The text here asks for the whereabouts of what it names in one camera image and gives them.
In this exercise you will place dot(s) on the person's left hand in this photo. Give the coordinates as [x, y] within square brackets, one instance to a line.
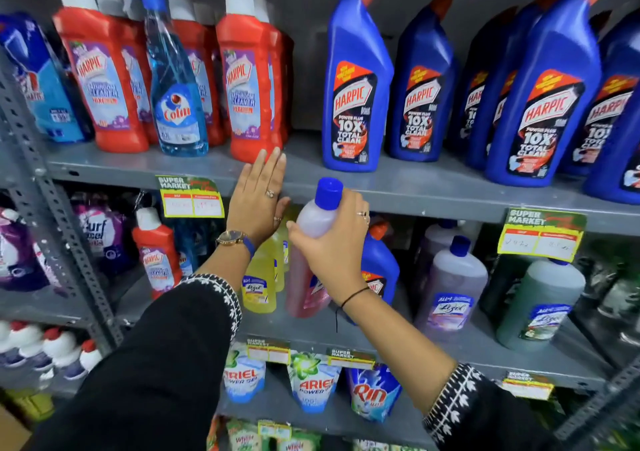
[252, 203]

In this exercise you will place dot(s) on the person's right hand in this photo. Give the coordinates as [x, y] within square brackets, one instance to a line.
[335, 261]

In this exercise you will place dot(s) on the person's left thumb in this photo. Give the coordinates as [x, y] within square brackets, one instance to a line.
[283, 208]

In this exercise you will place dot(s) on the person's right thumb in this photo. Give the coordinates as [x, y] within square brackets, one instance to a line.
[302, 236]

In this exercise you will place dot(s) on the pink cleaner bottle blue cap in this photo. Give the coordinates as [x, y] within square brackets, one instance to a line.
[315, 218]

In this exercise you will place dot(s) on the person's left forearm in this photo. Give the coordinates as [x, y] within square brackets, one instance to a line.
[222, 266]

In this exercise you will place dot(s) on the person's right forearm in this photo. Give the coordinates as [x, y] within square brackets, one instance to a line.
[395, 345]

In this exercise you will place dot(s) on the yellow floor cleaner bottle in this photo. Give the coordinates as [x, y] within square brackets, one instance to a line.
[279, 261]
[259, 283]

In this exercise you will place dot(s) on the small blue toilet cleaner bottle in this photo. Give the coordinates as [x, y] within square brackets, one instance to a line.
[381, 268]

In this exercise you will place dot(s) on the yellow green price tag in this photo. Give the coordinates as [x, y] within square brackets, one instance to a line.
[542, 236]
[274, 429]
[527, 385]
[351, 359]
[190, 198]
[268, 351]

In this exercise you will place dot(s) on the blue liquid bottles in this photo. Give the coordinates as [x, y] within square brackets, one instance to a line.
[192, 246]

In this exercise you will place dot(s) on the grey metal shelving rack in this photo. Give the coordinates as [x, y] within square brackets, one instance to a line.
[400, 186]

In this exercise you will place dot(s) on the small red cleaner bottle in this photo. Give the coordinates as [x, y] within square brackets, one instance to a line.
[157, 261]

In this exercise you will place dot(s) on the lavender floor cleaner bottle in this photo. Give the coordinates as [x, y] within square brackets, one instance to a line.
[440, 238]
[452, 291]

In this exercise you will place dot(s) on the white green detergent pouch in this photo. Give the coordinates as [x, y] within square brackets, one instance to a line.
[314, 385]

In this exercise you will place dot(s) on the blue glass cleaner spray bottle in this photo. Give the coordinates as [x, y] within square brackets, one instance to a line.
[175, 101]

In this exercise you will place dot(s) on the white blue detergent pouch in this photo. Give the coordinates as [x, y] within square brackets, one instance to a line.
[243, 378]

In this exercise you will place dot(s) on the blue red detergent pouch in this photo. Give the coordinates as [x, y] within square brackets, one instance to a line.
[374, 395]

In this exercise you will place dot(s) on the purple detergent pouch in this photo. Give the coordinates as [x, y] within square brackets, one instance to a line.
[17, 256]
[102, 233]

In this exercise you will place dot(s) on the green floor cleaner bottle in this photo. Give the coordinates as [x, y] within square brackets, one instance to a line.
[502, 281]
[542, 306]

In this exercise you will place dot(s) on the green dishwash pouch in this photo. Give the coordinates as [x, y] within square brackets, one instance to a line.
[299, 443]
[242, 438]

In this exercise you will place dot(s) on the row of red cleaner bottles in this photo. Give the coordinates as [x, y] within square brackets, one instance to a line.
[105, 81]

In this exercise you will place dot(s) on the white bottle red cap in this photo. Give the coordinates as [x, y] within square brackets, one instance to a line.
[22, 340]
[86, 358]
[56, 348]

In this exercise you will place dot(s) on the blue cleaner refill pouch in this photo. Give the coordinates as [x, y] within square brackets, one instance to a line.
[45, 91]

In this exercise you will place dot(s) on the row of blue toilet cleaners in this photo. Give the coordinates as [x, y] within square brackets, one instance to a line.
[545, 111]

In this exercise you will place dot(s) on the green refill pouches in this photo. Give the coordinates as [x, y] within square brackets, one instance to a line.
[612, 291]

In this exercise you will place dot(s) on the brown cardboard box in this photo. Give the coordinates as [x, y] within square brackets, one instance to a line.
[11, 433]

